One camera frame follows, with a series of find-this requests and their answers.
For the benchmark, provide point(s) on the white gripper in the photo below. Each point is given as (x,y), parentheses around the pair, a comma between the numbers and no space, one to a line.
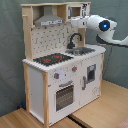
(79,22)

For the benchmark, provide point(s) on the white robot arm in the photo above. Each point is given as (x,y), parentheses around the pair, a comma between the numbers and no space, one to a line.
(104,26)

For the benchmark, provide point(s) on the wooden toy kitchen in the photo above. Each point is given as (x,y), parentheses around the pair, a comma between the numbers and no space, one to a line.
(46,40)

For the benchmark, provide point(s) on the toy microwave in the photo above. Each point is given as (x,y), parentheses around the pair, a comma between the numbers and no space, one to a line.
(77,10)

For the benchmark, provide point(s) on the grey toy sink basin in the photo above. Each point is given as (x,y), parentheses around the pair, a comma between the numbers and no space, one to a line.
(79,51)

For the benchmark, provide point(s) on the grey range hood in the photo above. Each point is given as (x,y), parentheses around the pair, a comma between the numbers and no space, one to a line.
(48,18)

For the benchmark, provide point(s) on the red right stove knob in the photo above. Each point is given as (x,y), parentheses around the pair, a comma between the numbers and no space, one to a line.
(74,69)

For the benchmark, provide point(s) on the red stove knob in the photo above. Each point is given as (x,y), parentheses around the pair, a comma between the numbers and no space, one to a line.
(74,69)
(56,75)

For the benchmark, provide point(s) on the white cabinet door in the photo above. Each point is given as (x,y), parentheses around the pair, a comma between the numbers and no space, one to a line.
(90,79)

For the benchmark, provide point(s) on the black toy stovetop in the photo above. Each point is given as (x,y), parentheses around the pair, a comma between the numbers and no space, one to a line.
(52,59)

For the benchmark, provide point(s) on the red left stove knob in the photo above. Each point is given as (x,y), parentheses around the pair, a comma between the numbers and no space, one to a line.
(56,75)

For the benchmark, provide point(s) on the toy oven door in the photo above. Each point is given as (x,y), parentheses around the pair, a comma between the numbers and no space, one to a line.
(63,99)

